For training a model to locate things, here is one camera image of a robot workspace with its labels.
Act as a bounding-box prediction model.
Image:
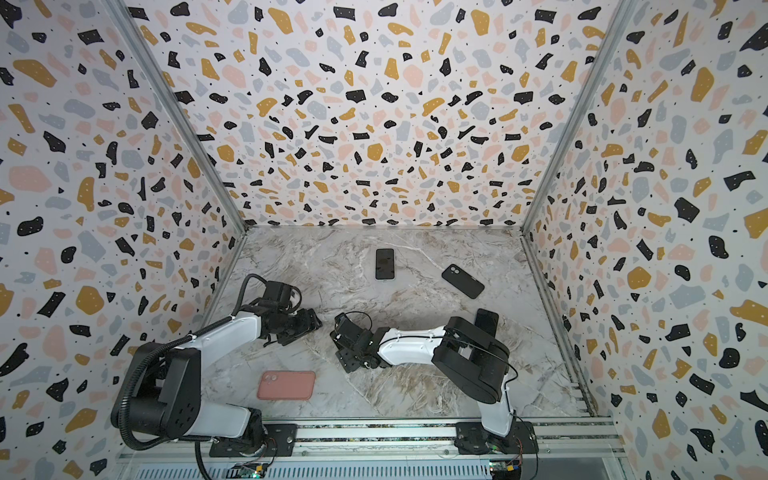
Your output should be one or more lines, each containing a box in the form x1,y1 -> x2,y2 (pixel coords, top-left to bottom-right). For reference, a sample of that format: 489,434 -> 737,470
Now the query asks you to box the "pink phone case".
257,371 -> 316,401

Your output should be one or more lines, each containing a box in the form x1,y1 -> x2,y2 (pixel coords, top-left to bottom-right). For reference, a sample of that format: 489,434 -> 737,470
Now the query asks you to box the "purple edged phone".
375,248 -> 395,280

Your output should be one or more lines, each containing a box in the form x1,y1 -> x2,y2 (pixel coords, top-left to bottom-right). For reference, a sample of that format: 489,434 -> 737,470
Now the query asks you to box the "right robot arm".
330,309 -> 517,438

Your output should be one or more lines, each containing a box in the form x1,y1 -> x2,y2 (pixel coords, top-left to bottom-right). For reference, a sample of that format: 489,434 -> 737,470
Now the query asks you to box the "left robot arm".
110,275 -> 322,454

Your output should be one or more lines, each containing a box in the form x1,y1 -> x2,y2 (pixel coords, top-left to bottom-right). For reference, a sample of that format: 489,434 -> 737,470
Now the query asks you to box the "black phone case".
441,264 -> 485,299

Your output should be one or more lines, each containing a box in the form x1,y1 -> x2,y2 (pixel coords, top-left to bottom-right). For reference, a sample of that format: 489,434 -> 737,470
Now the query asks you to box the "blue edged phone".
475,308 -> 500,337

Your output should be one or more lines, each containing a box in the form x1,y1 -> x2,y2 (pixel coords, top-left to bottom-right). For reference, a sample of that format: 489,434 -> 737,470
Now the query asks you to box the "left circuit board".
225,462 -> 268,479

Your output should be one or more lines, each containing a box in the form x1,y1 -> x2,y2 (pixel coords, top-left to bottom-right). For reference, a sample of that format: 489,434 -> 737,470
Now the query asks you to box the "circuit board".
225,462 -> 268,479
489,459 -> 522,480

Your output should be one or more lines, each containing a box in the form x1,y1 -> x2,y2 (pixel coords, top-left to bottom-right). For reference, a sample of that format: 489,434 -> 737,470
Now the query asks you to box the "right circuit board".
489,459 -> 522,480

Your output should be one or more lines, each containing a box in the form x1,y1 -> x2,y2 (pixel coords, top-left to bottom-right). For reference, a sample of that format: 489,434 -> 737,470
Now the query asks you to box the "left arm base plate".
209,423 -> 298,459

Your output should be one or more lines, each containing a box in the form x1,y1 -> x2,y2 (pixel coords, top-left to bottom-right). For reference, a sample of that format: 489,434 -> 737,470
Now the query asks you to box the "black corrugated cable left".
116,273 -> 268,452

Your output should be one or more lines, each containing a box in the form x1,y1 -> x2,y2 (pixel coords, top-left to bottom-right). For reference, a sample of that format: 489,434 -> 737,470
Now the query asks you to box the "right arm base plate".
454,419 -> 539,455

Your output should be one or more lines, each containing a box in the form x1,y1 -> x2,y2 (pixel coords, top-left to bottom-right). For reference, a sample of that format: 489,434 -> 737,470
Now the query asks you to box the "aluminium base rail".
113,416 -> 631,480

